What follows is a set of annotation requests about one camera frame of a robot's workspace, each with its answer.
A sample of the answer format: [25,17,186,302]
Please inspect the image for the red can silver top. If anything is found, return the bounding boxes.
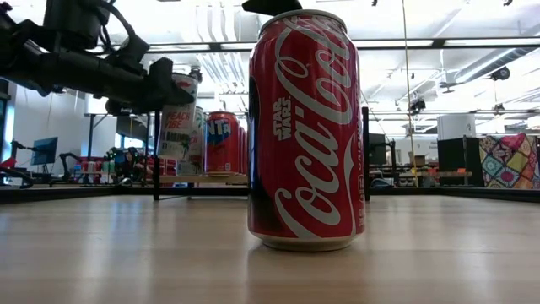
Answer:
[239,124,250,176]

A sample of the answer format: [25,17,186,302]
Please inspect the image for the computer monitor blue screen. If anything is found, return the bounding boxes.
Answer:
[30,136,59,166]

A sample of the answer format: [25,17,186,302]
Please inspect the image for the ceiling light strip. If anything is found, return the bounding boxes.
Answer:
[219,41,254,51]
[354,39,435,48]
[443,37,540,47]
[147,43,212,52]

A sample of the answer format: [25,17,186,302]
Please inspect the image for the white ceiling pipes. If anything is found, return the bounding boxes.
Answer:
[196,3,251,111]

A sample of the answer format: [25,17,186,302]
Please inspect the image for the black monitor back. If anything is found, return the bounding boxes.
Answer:
[369,133,388,166]

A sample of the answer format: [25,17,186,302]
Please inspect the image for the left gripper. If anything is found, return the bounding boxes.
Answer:
[40,35,196,117]

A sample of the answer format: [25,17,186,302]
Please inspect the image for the colourful patchwork quilt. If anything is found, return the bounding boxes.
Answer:
[478,133,540,190]

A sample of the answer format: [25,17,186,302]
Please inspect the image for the red crate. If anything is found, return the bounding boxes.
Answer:
[82,156,113,172]

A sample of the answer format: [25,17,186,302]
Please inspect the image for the white cylindrical tank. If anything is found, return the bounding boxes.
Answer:
[437,113,478,140]

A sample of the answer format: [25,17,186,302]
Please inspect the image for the black curved bar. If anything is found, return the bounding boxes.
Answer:
[0,166,35,190]

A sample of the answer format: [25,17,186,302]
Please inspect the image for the red can blue letter print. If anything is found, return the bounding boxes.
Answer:
[203,111,242,176]

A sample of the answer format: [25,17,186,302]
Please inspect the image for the black standing table frame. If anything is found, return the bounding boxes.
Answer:
[83,111,153,160]

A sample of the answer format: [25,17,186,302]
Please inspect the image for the black cabinet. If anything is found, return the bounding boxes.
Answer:
[436,135,485,187]

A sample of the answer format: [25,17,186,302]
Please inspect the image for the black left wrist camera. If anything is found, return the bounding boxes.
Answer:
[44,0,111,51]

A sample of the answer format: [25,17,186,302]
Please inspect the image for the cardboard box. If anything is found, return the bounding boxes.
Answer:
[408,151,428,168]

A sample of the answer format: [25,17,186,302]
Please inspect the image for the yellow hanging cable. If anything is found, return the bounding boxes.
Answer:
[400,0,419,189]

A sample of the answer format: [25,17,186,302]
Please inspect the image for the grey ceiling duct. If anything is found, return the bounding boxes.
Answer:
[454,46,537,84]

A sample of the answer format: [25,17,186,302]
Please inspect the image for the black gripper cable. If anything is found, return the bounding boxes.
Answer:
[97,0,143,56]

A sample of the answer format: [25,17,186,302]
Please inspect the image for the wooden bench top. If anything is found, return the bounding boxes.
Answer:
[398,170,473,178]

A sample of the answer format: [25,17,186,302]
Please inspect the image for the black background robot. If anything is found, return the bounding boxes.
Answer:
[105,146,147,185]

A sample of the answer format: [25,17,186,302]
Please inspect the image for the red Coca-Cola Star Wars can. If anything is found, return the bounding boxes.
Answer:
[247,9,367,253]

